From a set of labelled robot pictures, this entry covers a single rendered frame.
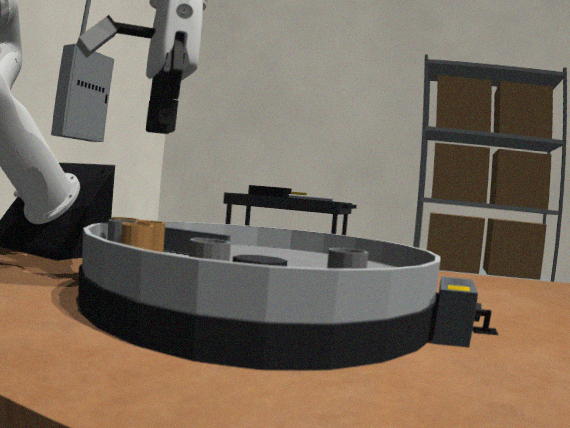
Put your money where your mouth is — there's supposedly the grey round turntable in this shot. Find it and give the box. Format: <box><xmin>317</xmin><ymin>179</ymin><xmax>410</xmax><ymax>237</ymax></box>
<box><xmin>78</xmin><ymin>221</ymin><xmax>498</xmax><ymax>370</ymax></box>

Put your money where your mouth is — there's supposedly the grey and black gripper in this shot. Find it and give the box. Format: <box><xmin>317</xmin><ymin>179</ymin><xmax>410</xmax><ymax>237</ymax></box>
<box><xmin>146</xmin><ymin>0</ymin><xmax>207</xmax><ymax>134</ymax></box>

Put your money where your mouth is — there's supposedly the grey cylinder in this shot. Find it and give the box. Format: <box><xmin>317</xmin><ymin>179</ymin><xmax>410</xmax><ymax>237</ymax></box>
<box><xmin>189</xmin><ymin>238</ymin><xmax>231</xmax><ymax>261</ymax></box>
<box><xmin>108</xmin><ymin>219</ymin><xmax>138</xmax><ymax>243</ymax></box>
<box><xmin>327</xmin><ymin>248</ymin><xmax>368</xmax><ymax>269</ymax></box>

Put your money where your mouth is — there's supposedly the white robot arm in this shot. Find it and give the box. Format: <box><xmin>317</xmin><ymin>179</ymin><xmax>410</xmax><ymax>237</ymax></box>
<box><xmin>0</xmin><ymin>0</ymin><xmax>156</xmax><ymax>224</ymax></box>

